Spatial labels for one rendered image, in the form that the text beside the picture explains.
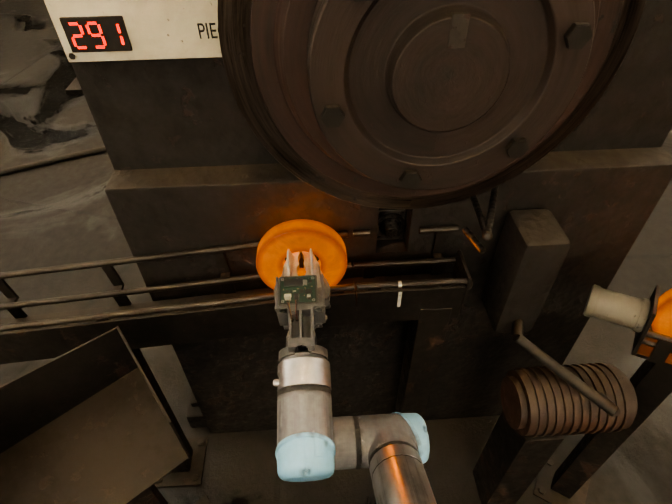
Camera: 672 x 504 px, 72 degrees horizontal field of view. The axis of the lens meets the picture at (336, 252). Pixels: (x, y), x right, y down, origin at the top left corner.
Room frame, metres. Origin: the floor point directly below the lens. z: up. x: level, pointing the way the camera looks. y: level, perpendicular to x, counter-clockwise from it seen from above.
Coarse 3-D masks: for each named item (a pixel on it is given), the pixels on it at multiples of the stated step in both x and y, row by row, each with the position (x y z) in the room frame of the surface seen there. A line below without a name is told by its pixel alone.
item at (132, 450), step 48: (48, 384) 0.37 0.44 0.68; (96, 384) 0.41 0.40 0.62; (144, 384) 0.41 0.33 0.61; (0, 432) 0.32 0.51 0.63; (48, 432) 0.34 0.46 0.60; (96, 432) 0.33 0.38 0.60; (144, 432) 0.33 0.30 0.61; (0, 480) 0.27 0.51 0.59; (48, 480) 0.27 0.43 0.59; (96, 480) 0.26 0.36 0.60; (144, 480) 0.26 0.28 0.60
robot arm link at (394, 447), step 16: (368, 416) 0.34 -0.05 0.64; (384, 416) 0.34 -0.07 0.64; (400, 416) 0.34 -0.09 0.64; (416, 416) 0.34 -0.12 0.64; (368, 432) 0.31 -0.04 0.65; (384, 432) 0.30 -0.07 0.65; (400, 432) 0.30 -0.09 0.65; (416, 432) 0.31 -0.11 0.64; (368, 448) 0.29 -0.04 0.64; (384, 448) 0.28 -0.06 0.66; (400, 448) 0.27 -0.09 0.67; (416, 448) 0.28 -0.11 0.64; (368, 464) 0.27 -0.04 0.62; (384, 464) 0.25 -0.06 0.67; (400, 464) 0.25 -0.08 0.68; (416, 464) 0.25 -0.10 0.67; (384, 480) 0.23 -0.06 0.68; (400, 480) 0.22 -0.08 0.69; (416, 480) 0.22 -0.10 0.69; (384, 496) 0.21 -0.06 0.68; (400, 496) 0.20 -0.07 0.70; (416, 496) 0.20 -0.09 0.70; (432, 496) 0.21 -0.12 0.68
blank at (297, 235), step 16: (288, 224) 0.58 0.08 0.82; (304, 224) 0.57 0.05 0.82; (320, 224) 0.58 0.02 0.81; (272, 240) 0.56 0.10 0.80; (288, 240) 0.56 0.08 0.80; (304, 240) 0.56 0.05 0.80; (320, 240) 0.56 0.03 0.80; (336, 240) 0.56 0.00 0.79; (256, 256) 0.56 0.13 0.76; (272, 256) 0.55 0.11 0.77; (320, 256) 0.56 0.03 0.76; (336, 256) 0.56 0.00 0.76; (272, 272) 0.55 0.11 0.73; (304, 272) 0.57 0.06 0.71; (336, 272) 0.56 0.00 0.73; (272, 288) 0.55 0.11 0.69
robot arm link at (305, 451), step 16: (304, 384) 0.32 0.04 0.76; (288, 400) 0.30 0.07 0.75; (304, 400) 0.30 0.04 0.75; (320, 400) 0.31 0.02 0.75; (288, 416) 0.28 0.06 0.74; (304, 416) 0.28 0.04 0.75; (320, 416) 0.29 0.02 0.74; (288, 432) 0.27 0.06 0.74; (304, 432) 0.26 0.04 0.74; (320, 432) 0.27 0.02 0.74; (288, 448) 0.25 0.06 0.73; (304, 448) 0.25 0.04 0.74; (320, 448) 0.25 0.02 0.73; (288, 464) 0.23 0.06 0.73; (304, 464) 0.23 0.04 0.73; (320, 464) 0.23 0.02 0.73; (288, 480) 0.22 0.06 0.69; (304, 480) 0.23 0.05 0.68
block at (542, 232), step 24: (528, 216) 0.61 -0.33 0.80; (552, 216) 0.61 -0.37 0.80; (504, 240) 0.61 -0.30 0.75; (528, 240) 0.55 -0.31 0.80; (552, 240) 0.55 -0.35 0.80; (504, 264) 0.58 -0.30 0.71; (528, 264) 0.54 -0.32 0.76; (552, 264) 0.54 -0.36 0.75; (504, 288) 0.56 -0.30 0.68; (528, 288) 0.54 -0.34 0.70; (504, 312) 0.54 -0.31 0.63; (528, 312) 0.54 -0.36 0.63
